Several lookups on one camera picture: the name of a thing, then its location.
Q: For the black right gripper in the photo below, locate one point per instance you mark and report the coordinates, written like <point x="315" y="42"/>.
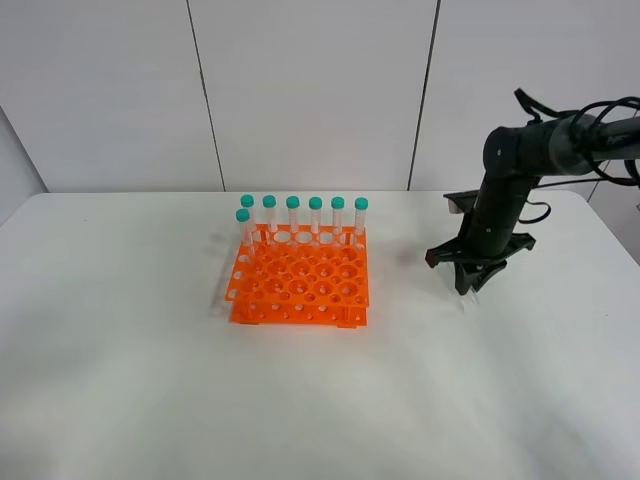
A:
<point x="485" y="240"/>

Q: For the test tube green cap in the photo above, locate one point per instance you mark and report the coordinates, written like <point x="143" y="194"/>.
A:
<point x="470" y="303"/>

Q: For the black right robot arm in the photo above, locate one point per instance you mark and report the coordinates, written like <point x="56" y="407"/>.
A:
<point x="515" y="160"/>

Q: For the row tube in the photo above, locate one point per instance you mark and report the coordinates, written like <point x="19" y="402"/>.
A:
<point x="361" y="206"/>
<point x="293" y="204"/>
<point x="337" y="205"/>
<point x="269" y="205"/>
<point x="315" y="206"/>
<point x="247" y="202"/>

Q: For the orange test tube rack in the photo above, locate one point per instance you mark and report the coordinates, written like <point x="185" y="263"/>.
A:
<point x="285" y="279"/>

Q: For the front left racked tube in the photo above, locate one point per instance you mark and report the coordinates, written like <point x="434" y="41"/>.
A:
<point x="247" y="241"/>

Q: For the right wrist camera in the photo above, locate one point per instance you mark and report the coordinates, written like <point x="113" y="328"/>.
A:
<point x="461" y="202"/>

